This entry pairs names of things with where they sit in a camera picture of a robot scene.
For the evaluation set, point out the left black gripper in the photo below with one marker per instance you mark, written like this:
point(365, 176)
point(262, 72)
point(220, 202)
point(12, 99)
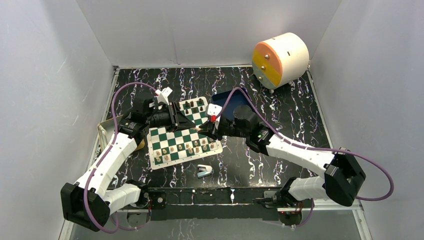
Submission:
point(177, 120)

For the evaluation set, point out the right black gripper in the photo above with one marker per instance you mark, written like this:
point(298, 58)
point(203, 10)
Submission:
point(210, 131)

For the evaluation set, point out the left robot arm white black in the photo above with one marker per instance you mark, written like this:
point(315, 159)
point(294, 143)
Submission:
point(88, 202)

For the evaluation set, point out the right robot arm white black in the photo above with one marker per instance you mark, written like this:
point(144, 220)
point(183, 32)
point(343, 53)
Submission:
point(338, 177)

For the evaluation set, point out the green white chess board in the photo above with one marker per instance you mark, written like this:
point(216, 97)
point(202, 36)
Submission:
point(159, 141)

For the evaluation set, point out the dark chess pieces row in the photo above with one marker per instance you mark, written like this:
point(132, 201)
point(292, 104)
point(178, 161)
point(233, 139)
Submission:
point(193, 106)

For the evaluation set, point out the blue tray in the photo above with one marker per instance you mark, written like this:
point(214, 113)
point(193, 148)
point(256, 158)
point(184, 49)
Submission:
point(237, 99)

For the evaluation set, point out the small light blue stapler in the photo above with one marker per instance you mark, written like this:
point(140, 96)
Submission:
point(204, 170)

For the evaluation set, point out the white cylindrical drawer cabinet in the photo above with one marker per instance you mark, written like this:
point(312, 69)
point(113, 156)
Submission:
point(280, 60)

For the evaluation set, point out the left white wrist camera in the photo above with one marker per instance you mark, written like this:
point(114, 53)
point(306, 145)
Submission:
point(162, 96)

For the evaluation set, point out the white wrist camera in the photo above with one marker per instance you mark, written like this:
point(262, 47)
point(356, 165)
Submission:
point(162, 96)
point(213, 112)

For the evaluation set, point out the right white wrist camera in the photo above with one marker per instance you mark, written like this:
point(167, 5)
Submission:
point(213, 112)

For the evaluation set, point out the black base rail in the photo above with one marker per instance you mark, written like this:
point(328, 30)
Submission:
point(212, 202)

